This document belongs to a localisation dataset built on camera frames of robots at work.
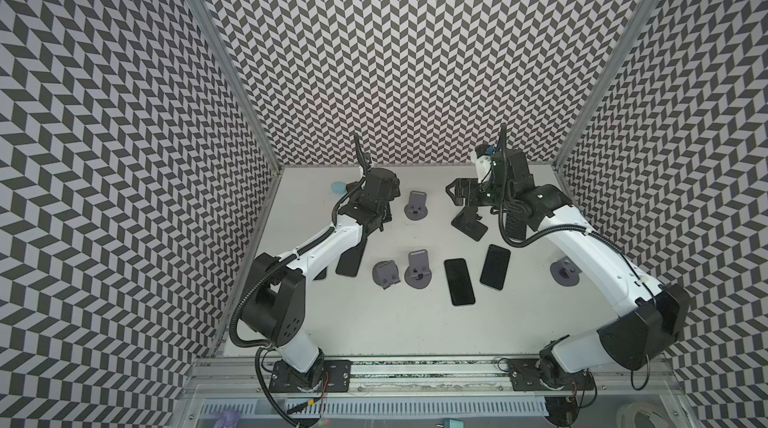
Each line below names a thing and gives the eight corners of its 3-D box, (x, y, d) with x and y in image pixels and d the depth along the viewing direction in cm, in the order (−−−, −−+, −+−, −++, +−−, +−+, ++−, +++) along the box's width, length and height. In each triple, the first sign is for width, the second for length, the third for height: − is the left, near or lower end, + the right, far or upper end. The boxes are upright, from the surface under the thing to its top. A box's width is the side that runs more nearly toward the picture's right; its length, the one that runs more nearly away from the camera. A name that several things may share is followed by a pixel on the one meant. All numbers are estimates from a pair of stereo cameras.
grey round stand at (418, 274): (407, 291, 88) (407, 277, 80) (402, 267, 93) (402, 251, 85) (429, 287, 89) (432, 273, 81) (423, 264, 94) (425, 248, 86)
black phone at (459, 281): (453, 306, 85) (454, 303, 83) (443, 262, 94) (444, 259, 92) (476, 303, 85) (478, 300, 83) (464, 260, 94) (465, 256, 92)
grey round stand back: (405, 218, 106) (406, 203, 99) (410, 204, 110) (411, 189, 103) (424, 222, 104) (425, 207, 98) (428, 208, 108) (429, 193, 102)
